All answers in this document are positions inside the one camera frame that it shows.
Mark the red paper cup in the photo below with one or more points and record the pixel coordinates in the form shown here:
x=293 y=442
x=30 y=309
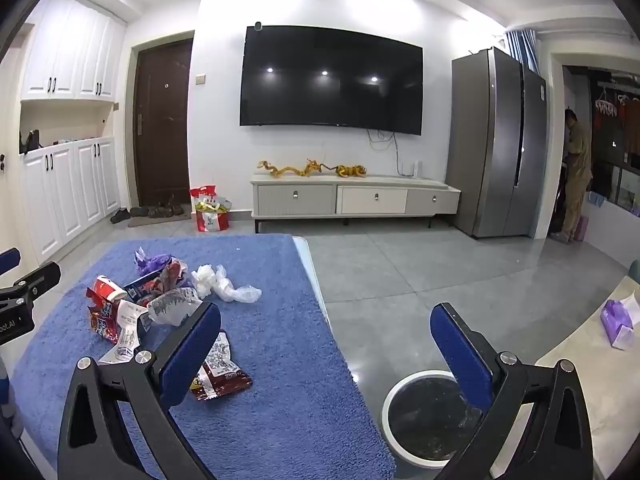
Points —
x=107 y=287

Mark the purple tissue pack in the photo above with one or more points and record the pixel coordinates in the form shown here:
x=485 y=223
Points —
x=617 y=322

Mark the dark brown shoe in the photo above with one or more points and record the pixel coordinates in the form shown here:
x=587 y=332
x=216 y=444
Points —
x=159 y=211
x=177 y=206

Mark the dark red snack packet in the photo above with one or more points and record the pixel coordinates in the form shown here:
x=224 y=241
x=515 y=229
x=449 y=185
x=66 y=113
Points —
x=225 y=370

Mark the blue towel mat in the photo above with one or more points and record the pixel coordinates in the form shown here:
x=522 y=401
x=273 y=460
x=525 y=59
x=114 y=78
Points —
x=280 y=360

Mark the grey and white television cabinet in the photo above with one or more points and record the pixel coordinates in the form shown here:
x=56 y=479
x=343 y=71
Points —
x=375 y=200

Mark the white printed wrapper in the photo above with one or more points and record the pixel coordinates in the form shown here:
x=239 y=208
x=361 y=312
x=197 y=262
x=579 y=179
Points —
x=170 y=307

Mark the red gift bag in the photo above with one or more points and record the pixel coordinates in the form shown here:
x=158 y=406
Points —
x=212 y=221

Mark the dark brown entrance door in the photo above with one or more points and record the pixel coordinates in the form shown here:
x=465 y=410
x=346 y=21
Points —
x=162 y=135

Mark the purple bin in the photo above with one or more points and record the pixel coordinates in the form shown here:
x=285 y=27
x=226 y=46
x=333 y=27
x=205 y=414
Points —
x=582 y=229

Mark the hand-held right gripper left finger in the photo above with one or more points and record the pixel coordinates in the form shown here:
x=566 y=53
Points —
x=192 y=355

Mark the golden tiger ornament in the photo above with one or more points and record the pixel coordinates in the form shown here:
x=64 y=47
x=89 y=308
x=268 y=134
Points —
x=351 y=172

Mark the grey doormat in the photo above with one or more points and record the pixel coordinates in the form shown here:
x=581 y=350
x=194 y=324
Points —
x=150 y=222

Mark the purple wrapper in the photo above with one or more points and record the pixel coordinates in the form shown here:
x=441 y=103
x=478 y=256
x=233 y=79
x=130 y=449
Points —
x=155 y=262

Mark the white base cabinets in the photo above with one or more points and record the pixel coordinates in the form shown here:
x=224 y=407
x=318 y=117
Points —
x=75 y=185

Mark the white bin with black liner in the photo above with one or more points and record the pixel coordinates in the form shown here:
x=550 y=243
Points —
x=425 y=410

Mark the white paper receipt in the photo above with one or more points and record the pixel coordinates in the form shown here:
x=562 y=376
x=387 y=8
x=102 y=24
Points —
x=126 y=340

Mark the white router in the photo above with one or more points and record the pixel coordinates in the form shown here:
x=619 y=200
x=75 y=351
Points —
x=417 y=170

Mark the black bag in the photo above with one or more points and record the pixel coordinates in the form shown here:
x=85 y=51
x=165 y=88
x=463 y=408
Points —
x=30 y=142

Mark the black shoe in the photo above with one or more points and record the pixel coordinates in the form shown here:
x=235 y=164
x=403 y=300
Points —
x=120 y=216

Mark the red and blue snack wrapper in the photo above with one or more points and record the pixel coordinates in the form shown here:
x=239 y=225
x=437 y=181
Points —
x=167 y=277

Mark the blue curtain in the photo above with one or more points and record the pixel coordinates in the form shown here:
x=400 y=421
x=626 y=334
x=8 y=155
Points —
x=522 y=47

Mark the golden dragon ornament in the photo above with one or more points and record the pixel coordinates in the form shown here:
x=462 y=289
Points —
x=295 y=169

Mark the pink clothes drying hanger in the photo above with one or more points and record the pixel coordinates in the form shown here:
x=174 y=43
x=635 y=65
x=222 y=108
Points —
x=606 y=105

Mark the black wall television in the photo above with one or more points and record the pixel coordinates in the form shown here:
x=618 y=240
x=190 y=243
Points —
x=330 y=80

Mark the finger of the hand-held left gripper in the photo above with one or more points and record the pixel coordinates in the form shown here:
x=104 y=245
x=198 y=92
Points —
x=35 y=280
x=9 y=260

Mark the white wall cabinets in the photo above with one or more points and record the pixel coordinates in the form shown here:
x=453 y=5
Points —
x=75 y=55

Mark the beige marble table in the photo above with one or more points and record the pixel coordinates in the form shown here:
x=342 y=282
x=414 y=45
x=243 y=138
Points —
x=600 y=400

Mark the grey double door fridge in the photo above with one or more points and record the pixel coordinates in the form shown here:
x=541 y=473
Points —
x=495 y=150

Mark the white plastic bag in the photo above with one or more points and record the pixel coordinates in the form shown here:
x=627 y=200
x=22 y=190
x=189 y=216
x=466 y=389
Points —
x=212 y=280

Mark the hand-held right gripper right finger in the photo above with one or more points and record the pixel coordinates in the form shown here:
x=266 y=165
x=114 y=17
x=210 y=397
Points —
x=457 y=350

